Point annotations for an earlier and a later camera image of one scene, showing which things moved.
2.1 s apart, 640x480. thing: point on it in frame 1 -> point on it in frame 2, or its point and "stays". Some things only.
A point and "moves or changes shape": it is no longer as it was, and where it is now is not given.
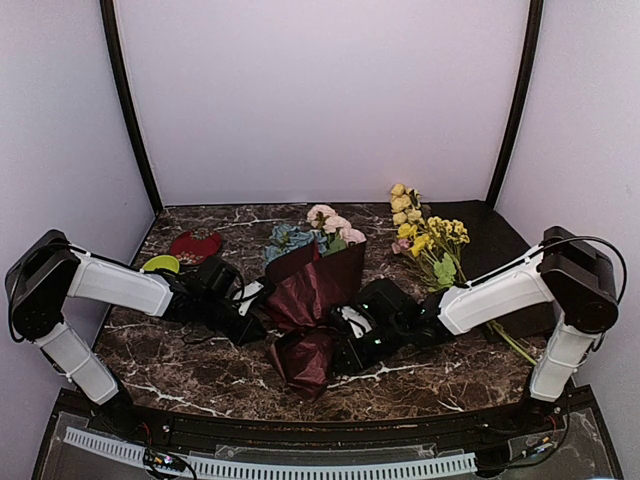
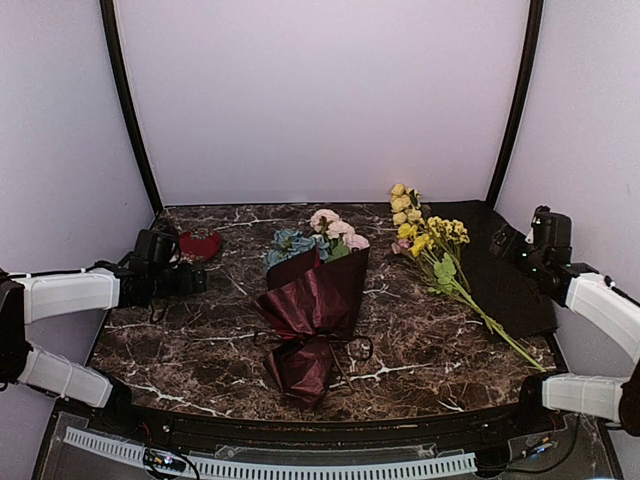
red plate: x=195 y=246 stays
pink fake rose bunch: x=337 y=231 moves or changes shape
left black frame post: x=110 y=26 stays
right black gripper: x=358 y=359 -> x=500 y=239
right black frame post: x=529 y=51 stays
